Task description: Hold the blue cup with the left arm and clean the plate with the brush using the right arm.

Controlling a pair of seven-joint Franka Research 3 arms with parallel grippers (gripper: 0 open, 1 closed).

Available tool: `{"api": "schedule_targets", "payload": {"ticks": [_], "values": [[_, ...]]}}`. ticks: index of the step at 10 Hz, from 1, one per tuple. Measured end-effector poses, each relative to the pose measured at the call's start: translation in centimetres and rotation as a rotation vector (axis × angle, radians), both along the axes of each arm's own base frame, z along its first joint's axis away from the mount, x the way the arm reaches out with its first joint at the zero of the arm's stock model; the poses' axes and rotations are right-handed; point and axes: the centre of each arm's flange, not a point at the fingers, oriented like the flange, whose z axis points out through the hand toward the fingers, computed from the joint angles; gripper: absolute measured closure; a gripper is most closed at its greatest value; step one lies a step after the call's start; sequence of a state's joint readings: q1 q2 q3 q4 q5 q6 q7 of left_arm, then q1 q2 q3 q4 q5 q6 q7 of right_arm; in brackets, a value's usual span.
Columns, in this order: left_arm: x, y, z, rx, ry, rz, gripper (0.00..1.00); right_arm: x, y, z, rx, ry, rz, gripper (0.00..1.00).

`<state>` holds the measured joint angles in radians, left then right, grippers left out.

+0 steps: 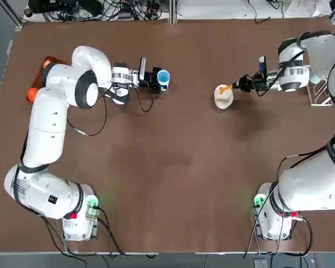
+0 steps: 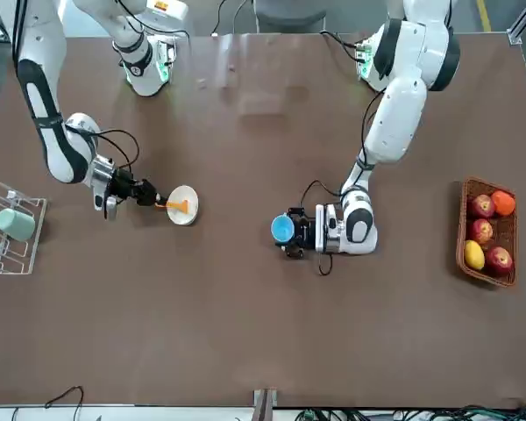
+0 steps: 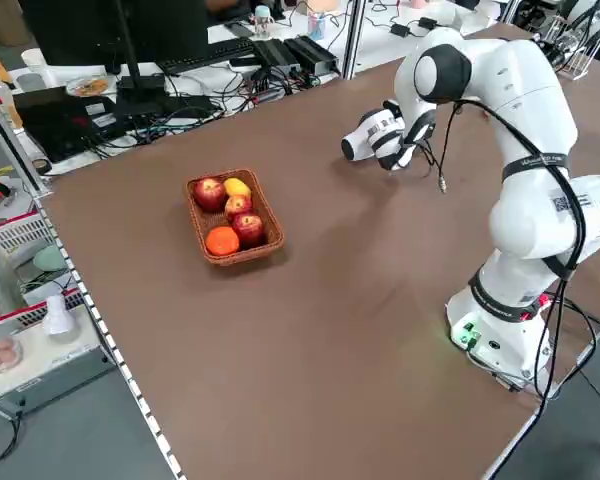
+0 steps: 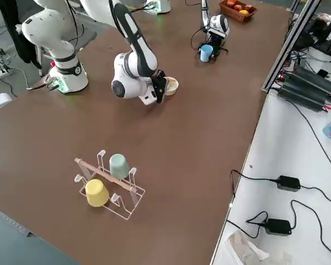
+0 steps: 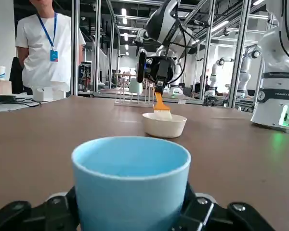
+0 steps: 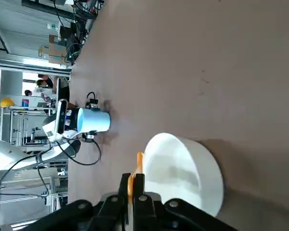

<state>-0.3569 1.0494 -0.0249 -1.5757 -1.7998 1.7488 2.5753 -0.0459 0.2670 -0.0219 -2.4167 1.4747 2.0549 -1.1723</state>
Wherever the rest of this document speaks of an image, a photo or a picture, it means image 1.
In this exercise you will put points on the cream white bowl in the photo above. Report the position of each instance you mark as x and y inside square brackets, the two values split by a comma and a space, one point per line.
[224, 102]

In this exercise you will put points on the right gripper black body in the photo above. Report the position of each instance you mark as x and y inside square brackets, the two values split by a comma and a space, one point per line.
[260, 81]

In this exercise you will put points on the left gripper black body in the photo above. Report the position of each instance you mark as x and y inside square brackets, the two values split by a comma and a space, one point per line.
[150, 81]

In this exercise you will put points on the crumpled clear plastic bag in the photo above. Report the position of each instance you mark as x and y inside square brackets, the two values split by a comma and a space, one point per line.
[298, 8]

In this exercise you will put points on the grey power strip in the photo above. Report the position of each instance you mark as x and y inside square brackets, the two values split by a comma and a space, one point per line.
[126, 15]

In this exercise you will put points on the grey foot pedal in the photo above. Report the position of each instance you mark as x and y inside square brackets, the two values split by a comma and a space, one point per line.
[260, 263]

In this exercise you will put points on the blue plastic cup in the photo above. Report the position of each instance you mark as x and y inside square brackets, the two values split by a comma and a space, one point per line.
[163, 76]

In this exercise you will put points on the black power supply box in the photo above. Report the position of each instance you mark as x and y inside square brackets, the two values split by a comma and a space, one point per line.
[90, 7]
[53, 5]

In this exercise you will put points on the orange fruit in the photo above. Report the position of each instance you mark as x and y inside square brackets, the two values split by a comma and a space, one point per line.
[33, 95]

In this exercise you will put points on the brown wicker basket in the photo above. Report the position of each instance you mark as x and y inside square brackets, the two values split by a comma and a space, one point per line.
[39, 75]

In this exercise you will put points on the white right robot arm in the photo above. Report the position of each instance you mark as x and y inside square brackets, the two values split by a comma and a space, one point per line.
[310, 184]

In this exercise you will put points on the orange cleaning brush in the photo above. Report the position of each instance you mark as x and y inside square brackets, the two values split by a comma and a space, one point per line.
[226, 88]

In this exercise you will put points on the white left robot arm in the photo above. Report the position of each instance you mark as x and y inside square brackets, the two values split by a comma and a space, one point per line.
[47, 117]

